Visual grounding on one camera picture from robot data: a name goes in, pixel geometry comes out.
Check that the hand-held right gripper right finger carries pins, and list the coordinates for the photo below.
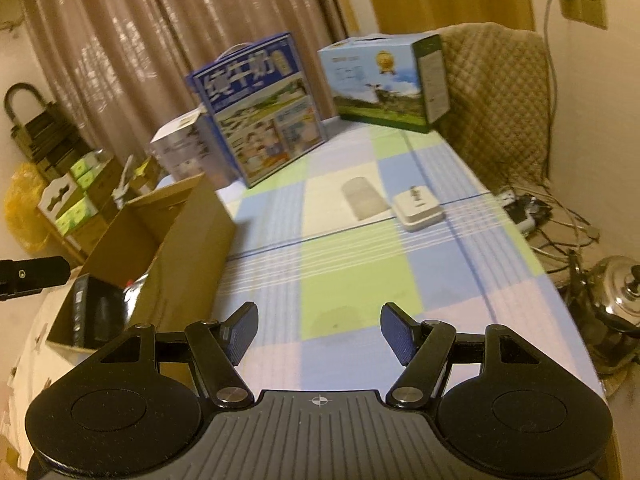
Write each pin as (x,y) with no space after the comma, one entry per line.
(395,332)

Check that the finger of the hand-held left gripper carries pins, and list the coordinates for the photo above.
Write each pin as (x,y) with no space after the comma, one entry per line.
(35,275)

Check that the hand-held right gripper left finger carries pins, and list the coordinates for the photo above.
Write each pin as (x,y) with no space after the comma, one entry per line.
(245,330)

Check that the black long box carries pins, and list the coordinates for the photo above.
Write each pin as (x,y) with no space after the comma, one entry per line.
(95,310)

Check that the brown cardboard box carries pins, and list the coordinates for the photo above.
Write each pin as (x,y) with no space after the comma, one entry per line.
(195,240)

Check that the yellow plastic bag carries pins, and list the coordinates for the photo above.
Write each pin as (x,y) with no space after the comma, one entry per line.
(25,210)

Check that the stack of green boxes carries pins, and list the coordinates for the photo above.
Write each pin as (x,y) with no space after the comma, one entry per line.
(75,210)

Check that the checkered tablecloth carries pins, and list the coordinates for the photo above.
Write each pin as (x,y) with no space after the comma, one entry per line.
(350,270)

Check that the white printed cloth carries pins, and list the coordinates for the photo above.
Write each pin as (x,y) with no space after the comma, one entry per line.
(30,360)

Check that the white square box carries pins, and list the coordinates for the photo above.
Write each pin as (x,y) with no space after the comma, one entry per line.
(420,212)

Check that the white power strip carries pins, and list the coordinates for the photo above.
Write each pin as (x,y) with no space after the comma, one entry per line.
(522,220)

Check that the white appliance box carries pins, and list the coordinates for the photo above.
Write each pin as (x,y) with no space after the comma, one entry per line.
(180,150)

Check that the blue milk carton box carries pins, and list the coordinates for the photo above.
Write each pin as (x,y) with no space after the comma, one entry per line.
(260,120)

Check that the steel kettle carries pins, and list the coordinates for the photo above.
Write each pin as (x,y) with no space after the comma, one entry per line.
(615,300)

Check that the beige quilted chair cover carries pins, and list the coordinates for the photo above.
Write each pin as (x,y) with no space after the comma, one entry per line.
(495,100)

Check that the cow print milk box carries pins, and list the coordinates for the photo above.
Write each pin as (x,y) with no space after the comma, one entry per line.
(370,80)

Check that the beige curtain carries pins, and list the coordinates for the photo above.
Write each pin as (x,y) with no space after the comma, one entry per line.
(150,35)

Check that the beige wall socket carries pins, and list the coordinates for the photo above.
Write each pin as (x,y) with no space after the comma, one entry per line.
(585,10)

